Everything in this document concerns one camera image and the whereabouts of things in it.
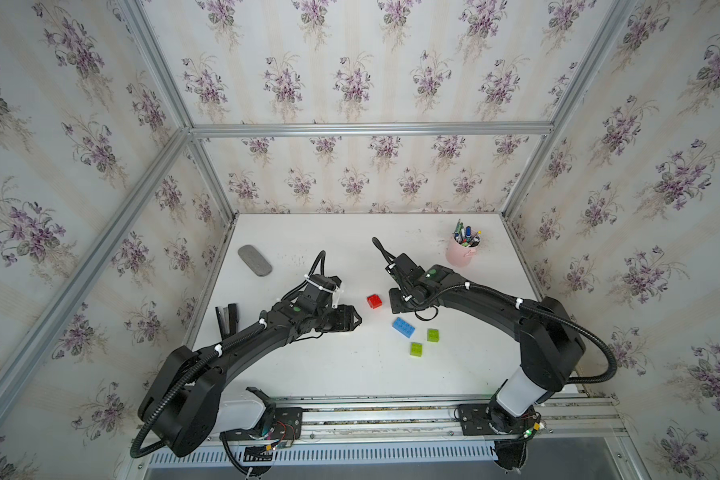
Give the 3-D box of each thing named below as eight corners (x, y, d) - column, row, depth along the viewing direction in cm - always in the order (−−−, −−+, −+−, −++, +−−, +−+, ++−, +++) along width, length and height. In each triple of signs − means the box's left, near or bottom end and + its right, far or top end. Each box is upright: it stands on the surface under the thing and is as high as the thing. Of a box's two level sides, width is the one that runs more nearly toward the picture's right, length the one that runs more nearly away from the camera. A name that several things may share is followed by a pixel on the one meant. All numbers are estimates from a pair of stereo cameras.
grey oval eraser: (238, 254, 110) (236, 249, 108) (251, 247, 112) (248, 241, 110) (261, 279, 103) (259, 274, 101) (274, 270, 105) (272, 265, 103)
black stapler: (223, 339, 89) (218, 334, 86) (219, 312, 95) (215, 306, 92) (240, 333, 91) (236, 327, 88) (236, 306, 96) (232, 300, 93)
